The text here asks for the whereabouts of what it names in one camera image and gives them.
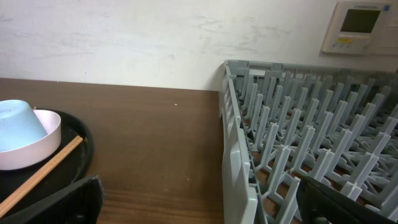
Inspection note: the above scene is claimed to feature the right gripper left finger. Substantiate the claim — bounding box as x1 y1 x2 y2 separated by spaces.
1 175 104 224

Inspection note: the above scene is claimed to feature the pink bowl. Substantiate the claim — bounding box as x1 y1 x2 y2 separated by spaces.
1 110 62 170

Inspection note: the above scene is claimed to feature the light blue cup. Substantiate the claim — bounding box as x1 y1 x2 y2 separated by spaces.
1 100 47 152

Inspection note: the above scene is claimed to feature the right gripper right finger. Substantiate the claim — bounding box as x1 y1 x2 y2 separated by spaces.
296 177 395 224

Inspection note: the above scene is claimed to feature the grey dishwasher rack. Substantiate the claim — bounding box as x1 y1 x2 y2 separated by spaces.
219 60 397 223

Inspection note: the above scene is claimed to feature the round black serving tray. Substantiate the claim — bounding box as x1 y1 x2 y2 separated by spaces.
1 110 95 217

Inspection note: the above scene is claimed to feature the wooden chopstick left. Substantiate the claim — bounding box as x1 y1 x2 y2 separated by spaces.
1 136 83 218

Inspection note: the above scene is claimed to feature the beige wall control panel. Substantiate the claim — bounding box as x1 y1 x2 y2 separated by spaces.
321 1 397 55

